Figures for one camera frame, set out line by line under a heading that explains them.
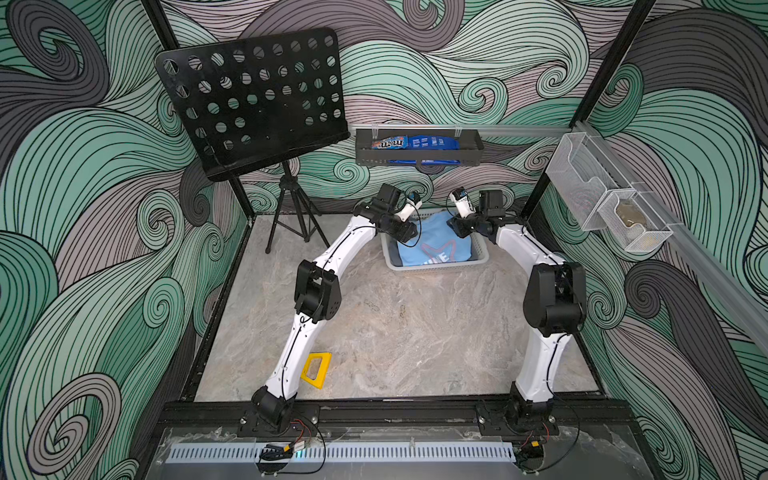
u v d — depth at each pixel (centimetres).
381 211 77
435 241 100
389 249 98
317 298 63
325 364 81
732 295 51
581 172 93
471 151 94
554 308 53
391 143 91
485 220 75
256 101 66
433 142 91
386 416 75
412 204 85
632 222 67
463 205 86
